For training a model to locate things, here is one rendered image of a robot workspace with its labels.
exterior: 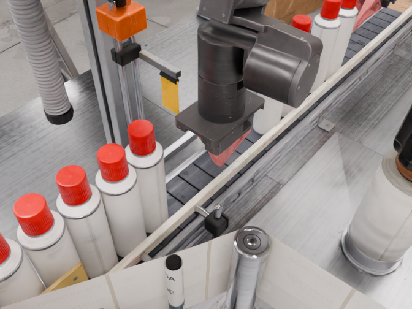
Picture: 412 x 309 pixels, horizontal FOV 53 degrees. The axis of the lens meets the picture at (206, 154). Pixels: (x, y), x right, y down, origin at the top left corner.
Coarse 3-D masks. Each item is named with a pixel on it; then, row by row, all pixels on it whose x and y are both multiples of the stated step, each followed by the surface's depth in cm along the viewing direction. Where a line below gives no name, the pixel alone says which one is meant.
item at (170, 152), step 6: (192, 132) 68; (180, 138) 67; (186, 138) 67; (192, 138) 67; (174, 144) 66; (180, 144) 66; (186, 144) 67; (168, 150) 65; (174, 150) 65; (180, 150) 66; (168, 156) 64
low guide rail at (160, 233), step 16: (400, 16) 105; (384, 32) 100; (368, 48) 95; (352, 64) 91; (336, 80) 88; (320, 96) 85; (272, 128) 76; (256, 144) 73; (240, 160) 70; (224, 176) 68; (208, 192) 65; (192, 208) 64; (176, 224) 62; (144, 240) 59; (160, 240) 61; (128, 256) 57
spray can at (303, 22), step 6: (294, 18) 69; (300, 18) 69; (306, 18) 70; (294, 24) 69; (300, 24) 68; (306, 24) 68; (306, 30) 69; (288, 108) 81; (294, 108) 81; (282, 114) 82
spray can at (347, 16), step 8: (344, 0) 78; (352, 0) 78; (344, 8) 79; (352, 8) 80; (344, 16) 79; (352, 16) 80; (344, 24) 81; (352, 24) 81; (344, 32) 82; (336, 40) 83; (344, 40) 83; (336, 48) 85; (344, 48) 85; (336, 56) 86; (336, 64) 88; (328, 72) 89
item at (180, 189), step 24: (384, 24) 109; (360, 48) 101; (240, 144) 78; (192, 168) 73; (216, 168) 73; (168, 192) 70; (192, 192) 70; (216, 192) 70; (192, 216) 66; (168, 240) 63
